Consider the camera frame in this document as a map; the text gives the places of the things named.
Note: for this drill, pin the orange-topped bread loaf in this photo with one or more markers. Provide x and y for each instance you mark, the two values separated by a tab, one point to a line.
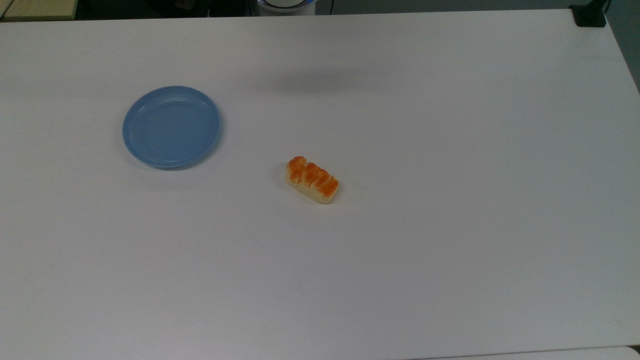
312	181

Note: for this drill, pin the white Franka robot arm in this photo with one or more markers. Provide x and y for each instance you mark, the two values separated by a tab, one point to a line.
286	6

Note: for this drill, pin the blue round plate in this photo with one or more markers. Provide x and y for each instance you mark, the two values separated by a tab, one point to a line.
171	127

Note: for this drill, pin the white adjacent table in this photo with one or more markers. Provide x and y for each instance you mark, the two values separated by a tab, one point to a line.
550	355

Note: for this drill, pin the light wooden desk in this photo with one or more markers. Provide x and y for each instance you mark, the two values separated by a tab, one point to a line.
35	9

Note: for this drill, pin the black clamp mount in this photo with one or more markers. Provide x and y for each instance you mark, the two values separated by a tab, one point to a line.
589	17

